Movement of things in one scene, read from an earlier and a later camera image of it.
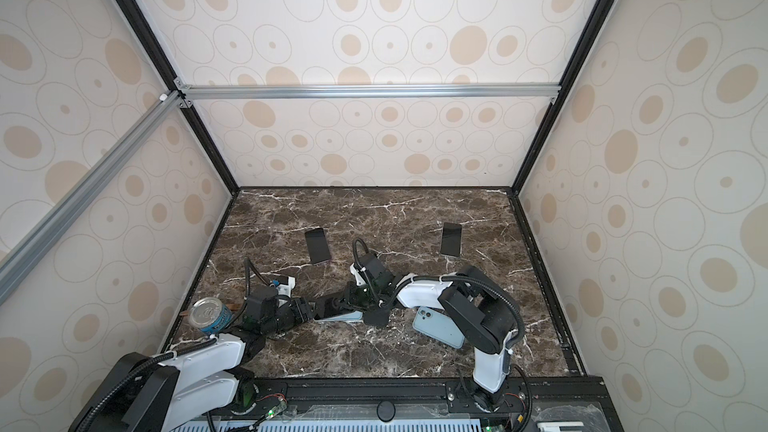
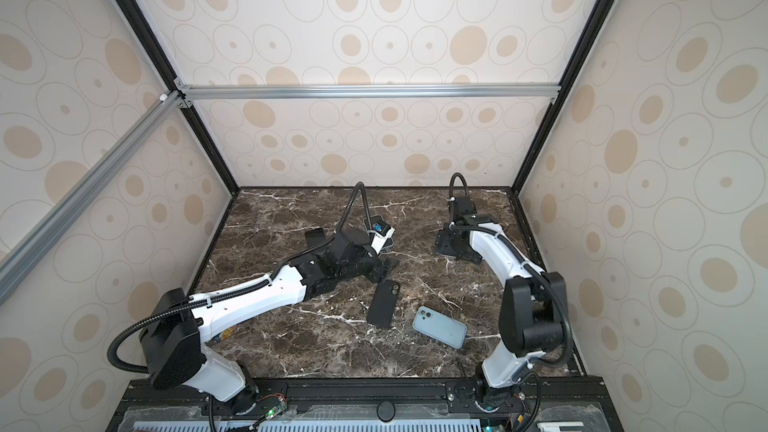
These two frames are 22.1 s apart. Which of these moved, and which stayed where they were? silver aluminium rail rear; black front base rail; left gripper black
Moved: left gripper black
Stayed: black front base rail; silver aluminium rail rear
